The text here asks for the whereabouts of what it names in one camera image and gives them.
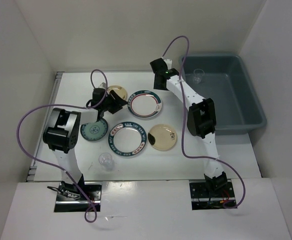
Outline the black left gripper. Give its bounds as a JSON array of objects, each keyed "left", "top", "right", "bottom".
[{"left": 101, "top": 89, "right": 128, "bottom": 114}]

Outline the green red ring plate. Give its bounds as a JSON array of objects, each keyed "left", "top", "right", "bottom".
[{"left": 127, "top": 90, "right": 162, "bottom": 119}]

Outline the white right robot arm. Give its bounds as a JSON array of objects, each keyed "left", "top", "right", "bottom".
[{"left": 150, "top": 58, "right": 227, "bottom": 197}]

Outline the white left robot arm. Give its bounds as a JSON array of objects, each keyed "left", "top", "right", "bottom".
[{"left": 43, "top": 87, "right": 128, "bottom": 200}]

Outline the clear plastic cup in bin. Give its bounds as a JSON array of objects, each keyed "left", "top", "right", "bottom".
[{"left": 193, "top": 68, "right": 205, "bottom": 84}]

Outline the grey plastic bin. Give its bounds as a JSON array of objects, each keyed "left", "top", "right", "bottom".
[{"left": 179, "top": 52, "right": 267, "bottom": 135}]

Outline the beige dish with flowers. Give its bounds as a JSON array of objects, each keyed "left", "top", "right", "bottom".
[{"left": 107, "top": 85, "right": 127, "bottom": 101}]

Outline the blue floral green dish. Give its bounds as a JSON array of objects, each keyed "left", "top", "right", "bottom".
[{"left": 80, "top": 118, "right": 109, "bottom": 142}]

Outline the beige dish with dark spot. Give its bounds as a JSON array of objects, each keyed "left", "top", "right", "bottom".
[{"left": 148, "top": 124, "right": 177, "bottom": 151}]

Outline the clear plastic cup on table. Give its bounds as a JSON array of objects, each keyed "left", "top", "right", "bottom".
[{"left": 99, "top": 152, "right": 114, "bottom": 171}]

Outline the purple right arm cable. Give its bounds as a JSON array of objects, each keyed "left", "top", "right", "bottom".
[{"left": 162, "top": 36, "right": 246, "bottom": 210}]

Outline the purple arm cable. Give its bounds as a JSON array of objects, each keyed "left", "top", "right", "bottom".
[
  {"left": 17, "top": 69, "right": 109, "bottom": 224},
  {"left": 162, "top": 36, "right": 246, "bottom": 210}
]

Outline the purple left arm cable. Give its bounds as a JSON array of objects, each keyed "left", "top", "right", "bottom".
[{"left": 17, "top": 69, "right": 109, "bottom": 224}]

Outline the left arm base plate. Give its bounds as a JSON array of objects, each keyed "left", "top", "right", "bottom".
[{"left": 53, "top": 181, "right": 102, "bottom": 213}]

